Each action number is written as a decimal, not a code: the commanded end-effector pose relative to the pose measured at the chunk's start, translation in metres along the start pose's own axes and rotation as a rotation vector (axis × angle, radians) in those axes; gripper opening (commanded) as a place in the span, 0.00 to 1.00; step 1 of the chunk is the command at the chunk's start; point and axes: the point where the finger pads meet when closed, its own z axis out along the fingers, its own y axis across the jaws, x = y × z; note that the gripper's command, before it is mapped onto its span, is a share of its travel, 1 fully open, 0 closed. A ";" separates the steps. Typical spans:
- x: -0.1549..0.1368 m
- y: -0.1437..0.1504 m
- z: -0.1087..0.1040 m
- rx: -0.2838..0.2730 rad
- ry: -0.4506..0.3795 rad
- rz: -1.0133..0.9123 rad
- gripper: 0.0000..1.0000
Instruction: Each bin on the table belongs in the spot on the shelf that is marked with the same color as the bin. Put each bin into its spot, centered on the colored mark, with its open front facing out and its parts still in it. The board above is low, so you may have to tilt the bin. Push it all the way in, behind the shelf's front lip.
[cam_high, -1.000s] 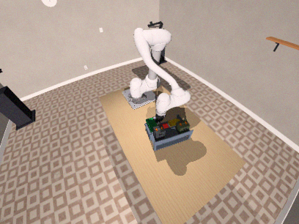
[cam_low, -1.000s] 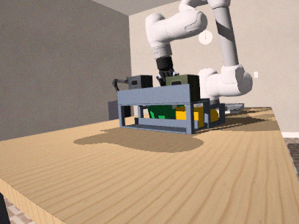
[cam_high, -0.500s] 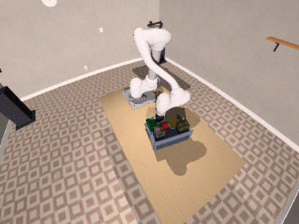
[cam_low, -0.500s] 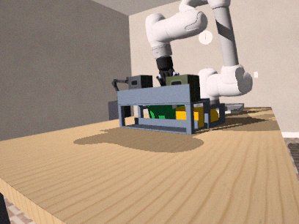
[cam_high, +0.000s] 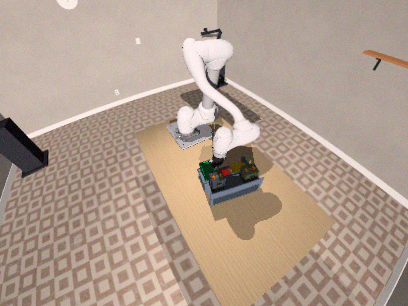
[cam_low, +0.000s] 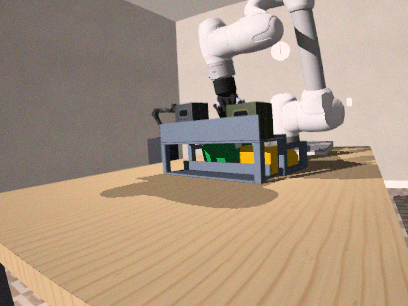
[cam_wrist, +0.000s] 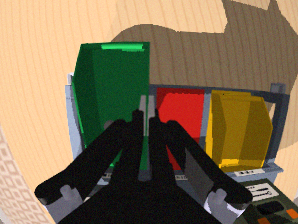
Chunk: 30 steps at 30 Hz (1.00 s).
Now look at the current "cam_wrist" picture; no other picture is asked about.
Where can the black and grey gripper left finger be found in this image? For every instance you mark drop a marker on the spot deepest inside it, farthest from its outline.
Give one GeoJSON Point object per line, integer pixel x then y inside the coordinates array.
{"type": "Point", "coordinates": [65, 191]}

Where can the grey metal disc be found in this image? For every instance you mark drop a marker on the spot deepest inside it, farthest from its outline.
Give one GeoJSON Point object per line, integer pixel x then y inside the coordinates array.
{"type": "Point", "coordinates": [107, 123]}

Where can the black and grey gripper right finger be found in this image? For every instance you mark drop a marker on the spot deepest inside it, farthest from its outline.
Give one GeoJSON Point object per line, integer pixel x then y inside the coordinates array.
{"type": "Point", "coordinates": [227, 198]}

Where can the yellow bin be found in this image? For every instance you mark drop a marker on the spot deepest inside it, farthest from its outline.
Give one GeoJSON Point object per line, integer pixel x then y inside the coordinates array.
{"type": "Point", "coordinates": [249, 133]}

